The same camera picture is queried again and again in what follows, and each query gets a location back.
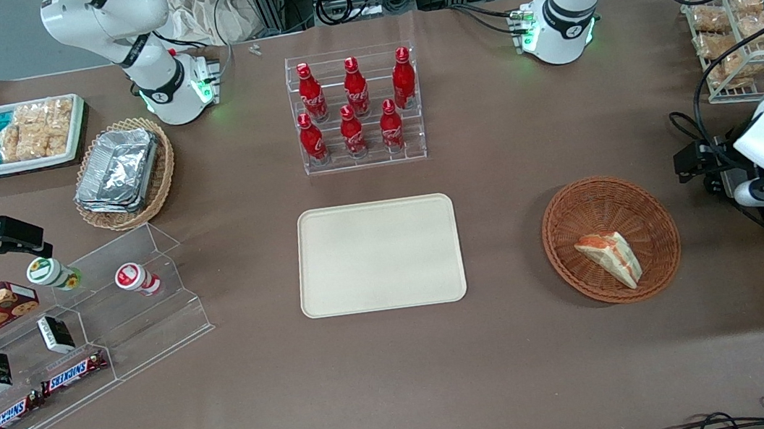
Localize grey metal box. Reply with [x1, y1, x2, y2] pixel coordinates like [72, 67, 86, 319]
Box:
[718, 166, 746, 200]

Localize red lid yogurt cup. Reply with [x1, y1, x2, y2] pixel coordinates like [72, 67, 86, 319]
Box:
[113, 258, 165, 301]

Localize white cloth bag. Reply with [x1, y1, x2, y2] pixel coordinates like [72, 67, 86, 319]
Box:
[165, 0, 275, 52]

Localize red Coca-Cola bottle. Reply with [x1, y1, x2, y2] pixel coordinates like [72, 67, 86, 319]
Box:
[377, 97, 408, 155]
[337, 103, 370, 161]
[296, 110, 331, 166]
[295, 60, 331, 125]
[340, 55, 373, 119]
[387, 46, 420, 111]

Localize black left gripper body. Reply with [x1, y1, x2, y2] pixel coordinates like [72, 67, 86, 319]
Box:
[713, 138, 742, 171]

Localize Snickers chocolate bar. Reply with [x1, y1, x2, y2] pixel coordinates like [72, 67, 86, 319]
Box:
[36, 347, 113, 399]
[0, 390, 51, 429]

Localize green lid yogurt cup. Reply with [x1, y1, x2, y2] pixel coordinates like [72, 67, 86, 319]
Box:
[24, 252, 84, 297]

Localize triangle sandwich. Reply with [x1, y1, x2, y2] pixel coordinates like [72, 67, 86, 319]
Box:
[573, 228, 645, 297]

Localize beige rectangular tray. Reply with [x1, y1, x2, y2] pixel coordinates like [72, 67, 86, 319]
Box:
[289, 191, 470, 322]

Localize oval tan wicker basket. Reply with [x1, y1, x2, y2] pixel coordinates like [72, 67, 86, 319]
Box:
[64, 112, 184, 237]

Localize white rectangular snack tray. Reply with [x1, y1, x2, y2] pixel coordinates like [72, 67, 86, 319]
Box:
[0, 91, 93, 177]

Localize round brown wicker basket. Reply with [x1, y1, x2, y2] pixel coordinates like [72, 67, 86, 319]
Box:
[536, 167, 689, 313]

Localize clear rice cracker bag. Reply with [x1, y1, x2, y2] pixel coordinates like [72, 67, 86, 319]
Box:
[17, 119, 75, 161]
[12, 96, 77, 130]
[0, 123, 30, 164]

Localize clear acrylic step display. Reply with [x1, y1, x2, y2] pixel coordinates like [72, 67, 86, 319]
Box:
[0, 216, 227, 429]

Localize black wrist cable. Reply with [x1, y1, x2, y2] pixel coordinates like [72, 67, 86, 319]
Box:
[658, 25, 764, 161]

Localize black base cable bundle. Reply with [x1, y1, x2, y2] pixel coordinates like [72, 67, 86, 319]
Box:
[449, 0, 530, 44]

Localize clear acrylic bottle rack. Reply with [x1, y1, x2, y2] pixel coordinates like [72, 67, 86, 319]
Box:
[282, 40, 430, 177]

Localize stacked aluminium foil trays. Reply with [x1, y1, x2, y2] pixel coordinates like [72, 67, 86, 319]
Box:
[67, 124, 169, 221]

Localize black coiled cable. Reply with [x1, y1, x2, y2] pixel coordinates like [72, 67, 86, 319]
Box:
[314, 0, 357, 27]

